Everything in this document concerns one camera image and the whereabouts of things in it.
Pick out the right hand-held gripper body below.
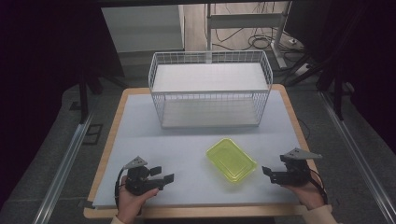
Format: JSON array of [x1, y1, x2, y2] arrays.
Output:
[[270, 147, 323, 188]]

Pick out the pale grey table mat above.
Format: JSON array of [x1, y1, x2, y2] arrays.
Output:
[[92, 90, 302, 209]]

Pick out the grey metal desk frame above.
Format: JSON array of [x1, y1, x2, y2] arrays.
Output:
[[205, 1, 293, 70]]

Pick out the white power strip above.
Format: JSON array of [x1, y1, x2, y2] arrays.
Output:
[[293, 63, 313, 77]]

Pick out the aluminium floor rail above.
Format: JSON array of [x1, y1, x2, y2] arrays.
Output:
[[319, 91, 396, 224], [32, 110, 95, 224]]

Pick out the yellow-green plastic container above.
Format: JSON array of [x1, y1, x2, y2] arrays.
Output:
[[205, 137, 259, 184]]

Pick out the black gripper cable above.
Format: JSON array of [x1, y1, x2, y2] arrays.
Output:
[[114, 167, 126, 209], [308, 169, 329, 205]]

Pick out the person's right hand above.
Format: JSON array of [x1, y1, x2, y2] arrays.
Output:
[[281, 178, 327, 211]]

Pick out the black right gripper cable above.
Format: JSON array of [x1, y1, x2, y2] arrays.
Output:
[[308, 169, 329, 205]]

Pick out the black stand leg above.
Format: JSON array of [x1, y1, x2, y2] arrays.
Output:
[[77, 70, 105, 124]]

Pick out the person's left hand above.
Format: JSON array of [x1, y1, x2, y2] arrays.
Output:
[[116, 175, 160, 224]]

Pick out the black floor cables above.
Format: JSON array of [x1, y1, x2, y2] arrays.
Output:
[[214, 27, 306, 54]]

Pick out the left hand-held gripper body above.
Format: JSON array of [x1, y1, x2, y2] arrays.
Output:
[[123, 155, 165, 197]]

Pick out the black floor socket plate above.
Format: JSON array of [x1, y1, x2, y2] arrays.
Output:
[[81, 123, 104, 146]]

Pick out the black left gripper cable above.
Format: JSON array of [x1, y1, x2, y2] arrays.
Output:
[[114, 167, 126, 209]]

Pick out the white wire basket rack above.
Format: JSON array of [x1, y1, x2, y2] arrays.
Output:
[[148, 49, 275, 130]]

